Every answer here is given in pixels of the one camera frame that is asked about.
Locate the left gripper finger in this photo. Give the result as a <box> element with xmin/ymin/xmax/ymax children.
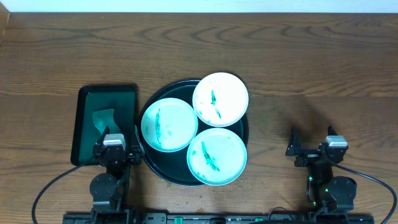
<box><xmin>96</xmin><ymin>126</ymin><xmax>109</xmax><ymax>145</ymax></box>
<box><xmin>134</xmin><ymin>125</ymin><xmax>142</xmax><ymax>150</ymax></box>

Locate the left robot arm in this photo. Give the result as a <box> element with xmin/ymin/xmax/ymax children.
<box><xmin>89</xmin><ymin>127</ymin><xmax>144</xmax><ymax>224</ymax></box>

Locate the rectangular black tray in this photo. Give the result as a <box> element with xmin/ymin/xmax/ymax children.
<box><xmin>70</xmin><ymin>85</ymin><xmax>136</xmax><ymax>166</ymax></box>

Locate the white plate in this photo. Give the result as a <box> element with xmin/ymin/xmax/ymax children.
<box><xmin>187</xmin><ymin>128</ymin><xmax>247</xmax><ymax>186</ymax></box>
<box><xmin>141</xmin><ymin>98</ymin><xmax>198</xmax><ymax>152</ymax></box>
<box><xmin>192</xmin><ymin>72</ymin><xmax>249</xmax><ymax>128</ymax></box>

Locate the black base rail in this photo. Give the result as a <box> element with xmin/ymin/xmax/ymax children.
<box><xmin>62</xmin><ymin>212</ymin><xmax>374</xmax><ymax>224</ymax></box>

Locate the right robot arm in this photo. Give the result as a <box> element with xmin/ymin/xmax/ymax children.
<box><xmin>285</xmin><ymin>126</ymin><xmax>357</xmax><ymax>223</ymax></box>

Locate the green scouring sponge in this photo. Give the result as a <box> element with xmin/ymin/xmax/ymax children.
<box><xmin>93</xmin><ymin>109</ymin><xmax>121</xmax><ymax>134</ymax></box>

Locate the white plate bottom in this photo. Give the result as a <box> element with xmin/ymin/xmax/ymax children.
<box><xmin>187</xmin><ymin>128</ymin><xmax>247</xmax><ymax>186</ymax></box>

